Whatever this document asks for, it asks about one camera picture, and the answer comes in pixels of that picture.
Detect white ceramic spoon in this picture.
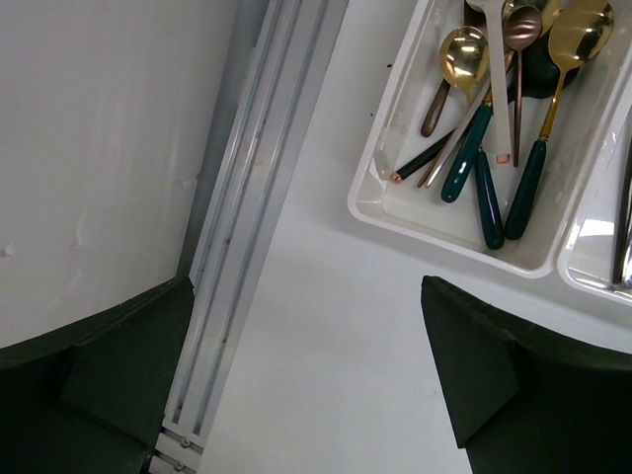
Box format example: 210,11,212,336
468,0,512,164

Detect black fork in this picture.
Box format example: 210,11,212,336
612,148,631,287

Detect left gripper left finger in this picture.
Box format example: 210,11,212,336
1,277,195,473

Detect aluminium rail frame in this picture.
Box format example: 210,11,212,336
149,1,347,473

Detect left white plastic bin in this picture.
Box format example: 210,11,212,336
348,1,631,278

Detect small copper spoon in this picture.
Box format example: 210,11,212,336
504,5,542,168

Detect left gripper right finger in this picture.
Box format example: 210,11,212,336
421,276,631,473

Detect white plastic bin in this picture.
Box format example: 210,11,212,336
348,1,631,278
556,98,632,328

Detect copper spoon long handle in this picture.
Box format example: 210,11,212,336
474,148,505,250

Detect right white plastic bin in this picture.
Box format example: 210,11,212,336
556,98,632,328

